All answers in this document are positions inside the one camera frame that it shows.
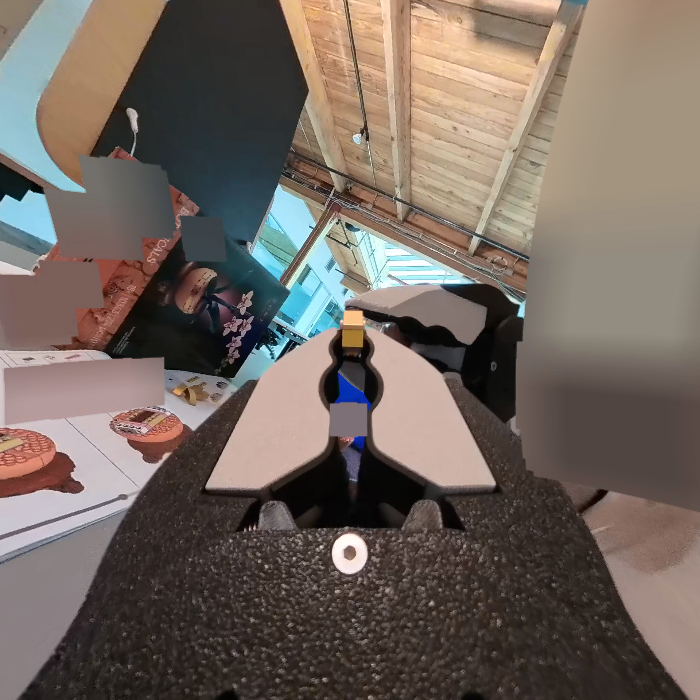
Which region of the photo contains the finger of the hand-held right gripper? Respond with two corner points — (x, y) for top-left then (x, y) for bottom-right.
(412, 333), (471, 377)
(346, 285), (489, 344)

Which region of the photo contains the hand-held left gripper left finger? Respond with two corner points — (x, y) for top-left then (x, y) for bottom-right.
(206, 326), (342, 501)

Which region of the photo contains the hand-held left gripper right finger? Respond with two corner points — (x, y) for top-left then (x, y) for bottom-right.
(361, 326), (499, 515)

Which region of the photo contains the small yellow brick piece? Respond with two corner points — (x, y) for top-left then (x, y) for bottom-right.
(342, 310), (367, 352)

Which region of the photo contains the blue plastic bin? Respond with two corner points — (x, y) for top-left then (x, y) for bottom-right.
(336, 367), (375, 451)

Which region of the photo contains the black flower print box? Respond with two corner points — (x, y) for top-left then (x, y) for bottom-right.
(33, 186), (292, 379)

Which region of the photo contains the white instruction booklet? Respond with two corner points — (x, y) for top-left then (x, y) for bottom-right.
(0, 348), (239, 544)

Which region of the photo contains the black panel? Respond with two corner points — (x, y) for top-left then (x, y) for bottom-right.
(93, 0), (312, 250)

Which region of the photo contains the white gooseneck microphone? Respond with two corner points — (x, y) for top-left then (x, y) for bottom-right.
(123, 106), (143, 160)

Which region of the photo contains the curved wooden board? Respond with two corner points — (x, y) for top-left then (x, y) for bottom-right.
(0, 0), (167, 195)

